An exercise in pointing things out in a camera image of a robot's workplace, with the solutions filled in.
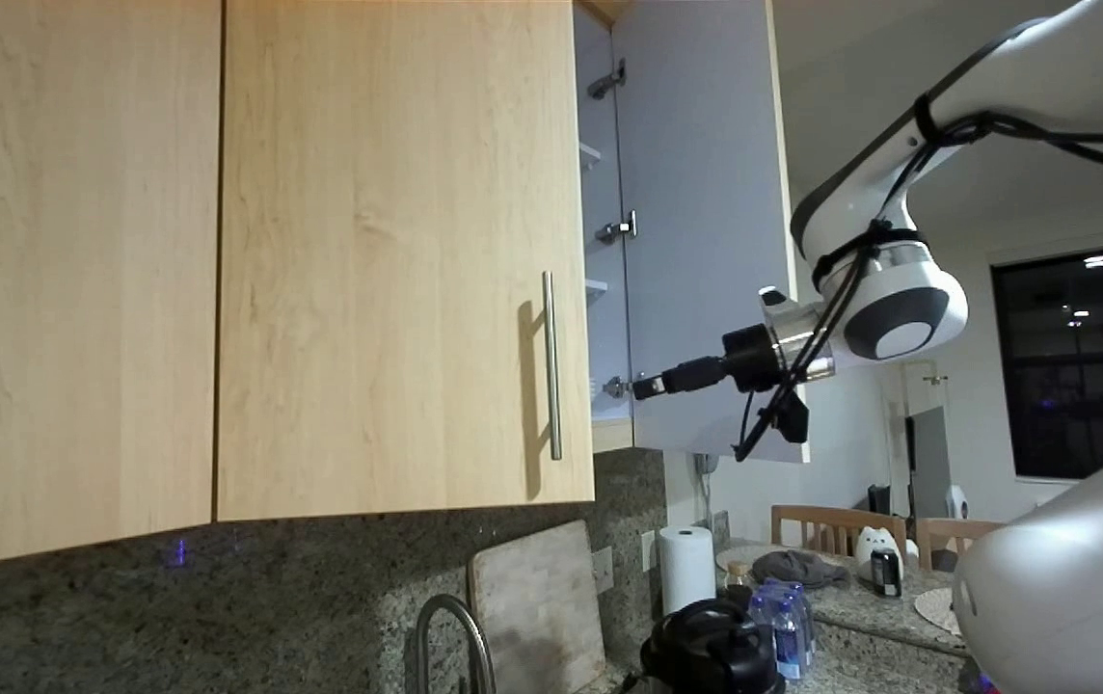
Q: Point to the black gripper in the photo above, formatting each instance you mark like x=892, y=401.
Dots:
x=745, y=355

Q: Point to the wooden cabinet door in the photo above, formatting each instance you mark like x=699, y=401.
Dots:
x=384, y=256
x=63, y=256

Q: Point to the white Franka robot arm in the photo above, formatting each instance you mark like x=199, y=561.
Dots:
x=1064, y=580

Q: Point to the metal cabinet hinge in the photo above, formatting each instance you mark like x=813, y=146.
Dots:
x=619, y=231
x=608, y=81
x=615, y=383

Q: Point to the cabinet door white inside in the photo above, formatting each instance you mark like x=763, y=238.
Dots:
x=708, y=195

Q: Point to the white paper towel roll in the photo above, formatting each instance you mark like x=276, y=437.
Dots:
x=687, y=574

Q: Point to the wooden dining chair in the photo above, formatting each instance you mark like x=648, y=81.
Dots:
x=833, y=520
x=956, y=530

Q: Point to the grey bowl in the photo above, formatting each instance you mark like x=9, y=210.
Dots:
x=801, y=567

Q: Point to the small black speaker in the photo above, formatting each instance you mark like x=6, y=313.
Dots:
x=880, y=499

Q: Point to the pale wooden cutting board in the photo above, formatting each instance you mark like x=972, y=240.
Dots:
x=536, y=617

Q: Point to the black round appliance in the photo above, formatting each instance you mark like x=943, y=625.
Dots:
x=708, y=651

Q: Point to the clear water bottle blue label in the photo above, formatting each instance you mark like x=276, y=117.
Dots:
x=783, y=630

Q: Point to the white coffee maker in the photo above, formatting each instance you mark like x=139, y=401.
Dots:
x=880, y=561

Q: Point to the steel kitchen faucet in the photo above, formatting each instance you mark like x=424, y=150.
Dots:
x=480, y=640

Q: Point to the small white bottle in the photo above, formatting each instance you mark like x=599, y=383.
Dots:
x=956, y=503

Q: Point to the round pale placemat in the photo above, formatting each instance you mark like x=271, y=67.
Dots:
x=937, y=616

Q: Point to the dark window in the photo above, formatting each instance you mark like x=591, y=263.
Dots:
x=1077, y=373

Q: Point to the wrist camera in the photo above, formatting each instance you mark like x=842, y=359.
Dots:
x=783, y=417

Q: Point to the white wall outlet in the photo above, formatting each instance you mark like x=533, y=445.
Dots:
x=603, y=567

